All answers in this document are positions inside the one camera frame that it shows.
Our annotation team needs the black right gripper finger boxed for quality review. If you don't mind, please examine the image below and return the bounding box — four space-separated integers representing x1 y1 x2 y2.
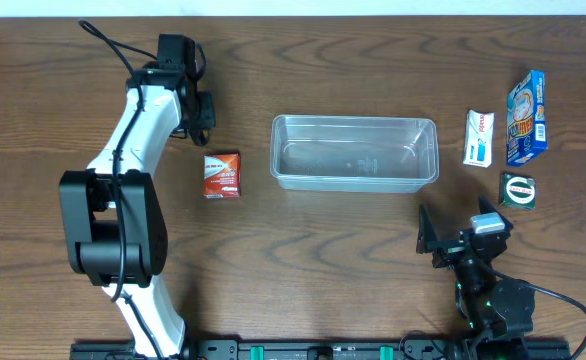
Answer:
478 195 514 231
416 205 438 253

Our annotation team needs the green round tin box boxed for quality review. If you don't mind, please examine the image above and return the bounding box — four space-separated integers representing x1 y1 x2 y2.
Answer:
499 173 537 210

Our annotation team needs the white Panadol box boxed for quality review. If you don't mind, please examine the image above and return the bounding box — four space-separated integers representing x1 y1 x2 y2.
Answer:
463 110 494 168

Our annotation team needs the red orange medicine box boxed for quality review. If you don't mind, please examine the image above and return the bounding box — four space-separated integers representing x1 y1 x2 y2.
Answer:
204 153 241 199

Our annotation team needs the clear plastic container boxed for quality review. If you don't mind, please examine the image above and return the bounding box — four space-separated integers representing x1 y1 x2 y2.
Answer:
270 115 439 193

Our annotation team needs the blue KoolFever box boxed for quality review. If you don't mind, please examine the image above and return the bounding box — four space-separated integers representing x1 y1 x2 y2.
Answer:
506 70 548 167

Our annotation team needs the black bottle with white cap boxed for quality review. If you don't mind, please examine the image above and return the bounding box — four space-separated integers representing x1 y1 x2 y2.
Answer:
190 128 210 147

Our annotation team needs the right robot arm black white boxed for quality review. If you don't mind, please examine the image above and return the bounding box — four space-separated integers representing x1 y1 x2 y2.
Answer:
416 196 535 359

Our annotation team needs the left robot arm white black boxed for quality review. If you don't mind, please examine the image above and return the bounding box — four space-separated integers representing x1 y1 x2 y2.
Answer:
59 34 216 359

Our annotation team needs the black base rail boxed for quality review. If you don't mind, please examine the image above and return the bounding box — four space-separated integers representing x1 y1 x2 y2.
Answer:
69 336 571 360

